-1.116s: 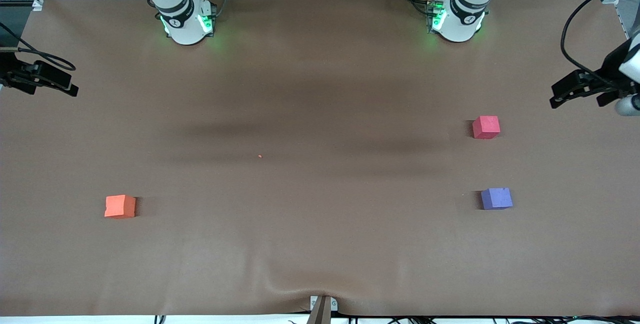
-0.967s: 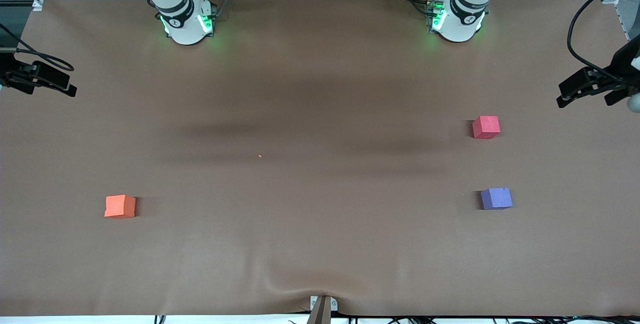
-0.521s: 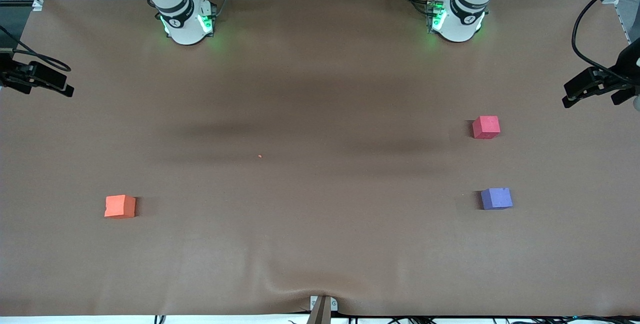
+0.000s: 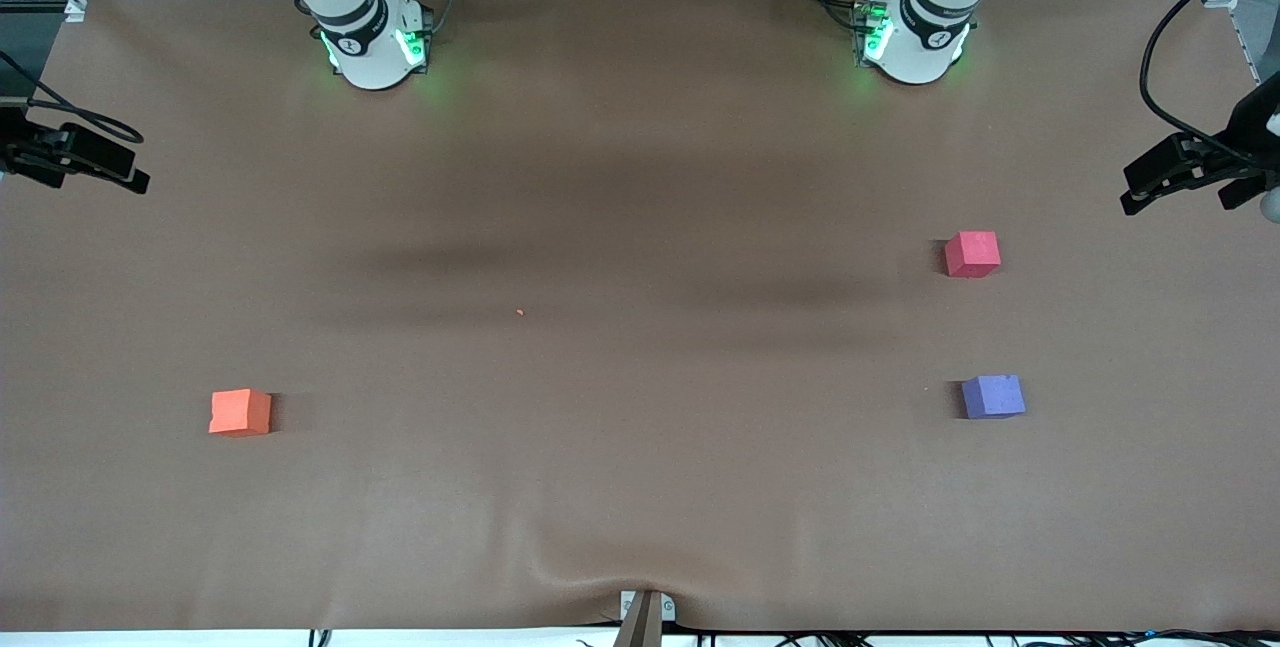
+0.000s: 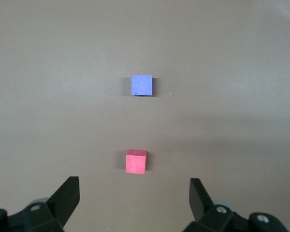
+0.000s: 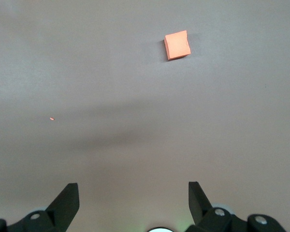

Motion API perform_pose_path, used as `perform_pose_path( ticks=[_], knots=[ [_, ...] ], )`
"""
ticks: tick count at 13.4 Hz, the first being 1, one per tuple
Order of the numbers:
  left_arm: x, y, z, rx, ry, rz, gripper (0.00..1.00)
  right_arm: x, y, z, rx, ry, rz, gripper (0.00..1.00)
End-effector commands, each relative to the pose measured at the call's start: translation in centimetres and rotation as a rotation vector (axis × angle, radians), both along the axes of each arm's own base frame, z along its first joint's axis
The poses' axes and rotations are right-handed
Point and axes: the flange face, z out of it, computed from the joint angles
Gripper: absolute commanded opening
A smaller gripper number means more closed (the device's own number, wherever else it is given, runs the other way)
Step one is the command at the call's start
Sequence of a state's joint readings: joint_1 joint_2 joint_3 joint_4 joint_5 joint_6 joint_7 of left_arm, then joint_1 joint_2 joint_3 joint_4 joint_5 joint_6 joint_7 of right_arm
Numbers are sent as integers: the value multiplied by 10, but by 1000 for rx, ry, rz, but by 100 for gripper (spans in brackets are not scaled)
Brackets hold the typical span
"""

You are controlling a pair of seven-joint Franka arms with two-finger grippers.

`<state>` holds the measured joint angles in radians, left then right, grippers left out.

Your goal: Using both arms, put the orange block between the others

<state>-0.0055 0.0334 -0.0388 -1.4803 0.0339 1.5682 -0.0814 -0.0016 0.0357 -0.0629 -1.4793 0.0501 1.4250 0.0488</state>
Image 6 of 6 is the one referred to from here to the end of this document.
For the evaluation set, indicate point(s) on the orange foam block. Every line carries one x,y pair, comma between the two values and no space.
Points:
177,46

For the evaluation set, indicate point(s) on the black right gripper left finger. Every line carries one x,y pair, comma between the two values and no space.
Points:
60,210

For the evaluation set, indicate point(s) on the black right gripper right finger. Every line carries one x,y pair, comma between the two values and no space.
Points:
203,215

